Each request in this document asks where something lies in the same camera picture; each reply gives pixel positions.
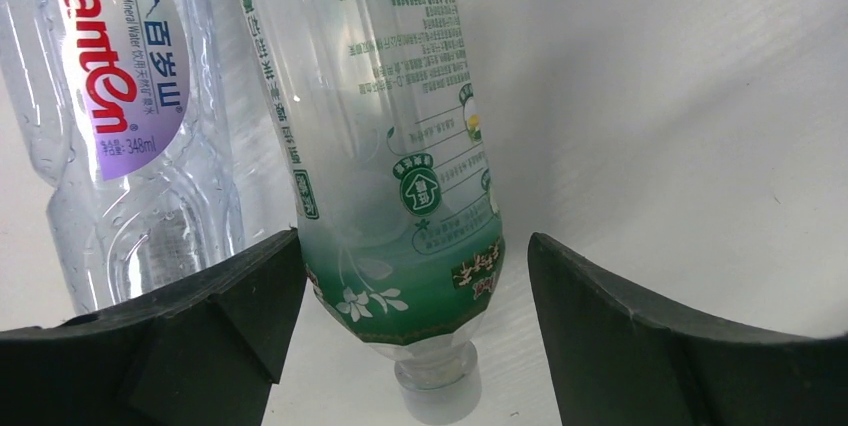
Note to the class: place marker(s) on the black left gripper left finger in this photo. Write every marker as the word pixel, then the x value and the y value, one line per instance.
pixel 204 350

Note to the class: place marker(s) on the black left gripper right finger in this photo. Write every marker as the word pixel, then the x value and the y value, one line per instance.
pixel 622 354

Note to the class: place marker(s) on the green tinted bottle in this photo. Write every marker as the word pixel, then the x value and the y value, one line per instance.
pixel 399 230

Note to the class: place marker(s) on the pink blue label bottle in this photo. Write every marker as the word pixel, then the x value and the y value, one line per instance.
pixel 122 108

